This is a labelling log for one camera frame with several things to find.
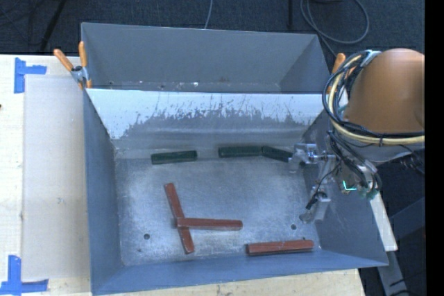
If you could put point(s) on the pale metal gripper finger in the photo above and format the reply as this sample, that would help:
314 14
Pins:
305 153
317 208

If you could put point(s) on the dark green flat block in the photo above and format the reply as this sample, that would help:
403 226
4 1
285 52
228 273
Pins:
240 151
173 157
277 153

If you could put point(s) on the red-brown flat block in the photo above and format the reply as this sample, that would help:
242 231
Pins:
279 247
215 224
175 204

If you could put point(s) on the grey metal bin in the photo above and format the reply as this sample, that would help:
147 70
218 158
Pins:
222 197

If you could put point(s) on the pale flat board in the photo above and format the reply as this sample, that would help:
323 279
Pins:
55 183

